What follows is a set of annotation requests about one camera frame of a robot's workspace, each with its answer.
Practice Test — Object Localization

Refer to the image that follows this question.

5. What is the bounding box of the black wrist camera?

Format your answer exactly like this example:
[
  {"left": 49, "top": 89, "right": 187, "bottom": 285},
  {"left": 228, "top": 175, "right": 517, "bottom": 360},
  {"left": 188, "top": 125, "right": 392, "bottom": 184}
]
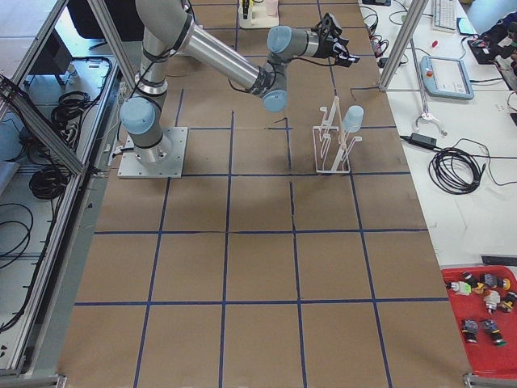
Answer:
[{"left": 311, "top": 12, "right": 343, "bottom": 39}]

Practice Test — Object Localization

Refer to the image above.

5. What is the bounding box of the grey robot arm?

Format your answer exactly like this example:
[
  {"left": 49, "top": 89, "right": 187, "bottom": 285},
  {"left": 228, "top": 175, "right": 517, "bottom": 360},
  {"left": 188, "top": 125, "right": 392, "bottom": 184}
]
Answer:
[{"left": 120, "top": 1, "right": 359, "bottom": 165}]

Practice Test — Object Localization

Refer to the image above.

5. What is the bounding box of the white wire cup rack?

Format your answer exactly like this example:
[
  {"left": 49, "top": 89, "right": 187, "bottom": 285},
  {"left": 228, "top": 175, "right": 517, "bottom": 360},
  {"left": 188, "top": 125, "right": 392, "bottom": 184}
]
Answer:
[{"left": 312, "top": 96, "right": 362, "bottom": 175}]

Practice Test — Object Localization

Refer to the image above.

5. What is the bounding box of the white keyboard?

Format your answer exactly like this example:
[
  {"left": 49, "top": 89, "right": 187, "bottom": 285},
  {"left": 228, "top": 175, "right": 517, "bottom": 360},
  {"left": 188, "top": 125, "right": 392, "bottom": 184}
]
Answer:
[{"left": 431, "top": 0, "right": 456, "bottom": 33}]

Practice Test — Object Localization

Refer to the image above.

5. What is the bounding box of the red parts tray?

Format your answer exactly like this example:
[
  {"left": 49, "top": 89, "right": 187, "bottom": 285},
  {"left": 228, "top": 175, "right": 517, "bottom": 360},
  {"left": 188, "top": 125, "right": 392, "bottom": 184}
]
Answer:
[{"left": 442, "top": 265, "right": 516, "bottom": 379}]

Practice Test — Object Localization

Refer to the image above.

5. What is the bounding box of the blue teach pendant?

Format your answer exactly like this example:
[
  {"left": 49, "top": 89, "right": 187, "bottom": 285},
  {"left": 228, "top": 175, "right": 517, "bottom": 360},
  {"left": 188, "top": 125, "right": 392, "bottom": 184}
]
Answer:
[{"left": 419, "top": 56, "right": 474, "bottom": 100}]

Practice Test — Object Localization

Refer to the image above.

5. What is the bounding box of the pink plastic cup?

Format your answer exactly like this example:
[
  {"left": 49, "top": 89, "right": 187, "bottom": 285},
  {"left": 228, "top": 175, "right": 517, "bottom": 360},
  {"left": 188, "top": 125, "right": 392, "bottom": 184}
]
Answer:
[{"left": 264, "top": 0, "right": 279, "bottom": 17}]

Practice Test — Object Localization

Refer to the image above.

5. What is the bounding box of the cream plastic tray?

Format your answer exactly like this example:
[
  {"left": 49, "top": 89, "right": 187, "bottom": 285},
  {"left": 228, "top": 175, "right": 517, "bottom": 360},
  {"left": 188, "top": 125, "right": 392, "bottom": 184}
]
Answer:
[{"left": 238, "top": 0, "right": 280, "bottom": 29}]

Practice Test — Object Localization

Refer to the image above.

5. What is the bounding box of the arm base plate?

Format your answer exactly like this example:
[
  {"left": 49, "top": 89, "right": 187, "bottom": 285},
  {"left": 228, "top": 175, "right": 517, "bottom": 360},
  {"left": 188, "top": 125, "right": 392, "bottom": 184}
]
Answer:
[{"left": 118, "top": 127, "right": 188, "bottom": 179}]

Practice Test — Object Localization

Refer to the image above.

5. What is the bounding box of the coiled black cable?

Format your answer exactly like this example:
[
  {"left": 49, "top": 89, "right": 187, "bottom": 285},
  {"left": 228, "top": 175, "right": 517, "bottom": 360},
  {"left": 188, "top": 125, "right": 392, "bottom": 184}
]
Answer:
[{"left": 428, "top": 139, "right": 490, "bottom": 196}]

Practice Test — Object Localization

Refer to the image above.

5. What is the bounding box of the aluminium frame post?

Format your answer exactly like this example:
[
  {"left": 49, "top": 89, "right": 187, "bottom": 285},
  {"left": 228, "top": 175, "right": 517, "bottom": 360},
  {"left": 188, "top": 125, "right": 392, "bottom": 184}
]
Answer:
[{"left": 378, "top": 0, "right": 428, "bottom": 91}]

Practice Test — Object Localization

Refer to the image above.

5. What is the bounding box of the black power adapter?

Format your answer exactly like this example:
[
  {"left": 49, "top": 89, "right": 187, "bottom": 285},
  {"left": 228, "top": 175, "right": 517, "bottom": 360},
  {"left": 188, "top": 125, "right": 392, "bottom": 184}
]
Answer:
[{"left": 409, "top": 133, "right": 437, "bottom": 150}]

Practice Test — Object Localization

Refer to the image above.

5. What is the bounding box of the light blue plastic cup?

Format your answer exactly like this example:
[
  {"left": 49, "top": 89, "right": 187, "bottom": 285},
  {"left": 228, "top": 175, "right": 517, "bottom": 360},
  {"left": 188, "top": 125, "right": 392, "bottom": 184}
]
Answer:
[{"left": 342, "top": 105, "right": 364, "bottom": 133}]

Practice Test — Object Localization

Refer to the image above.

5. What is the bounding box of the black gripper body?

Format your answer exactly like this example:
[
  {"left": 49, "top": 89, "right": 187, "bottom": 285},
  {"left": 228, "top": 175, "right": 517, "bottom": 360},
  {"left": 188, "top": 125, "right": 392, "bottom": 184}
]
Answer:
[{"left": 313, "top": 26, "right": 343, "bottom": 59}]

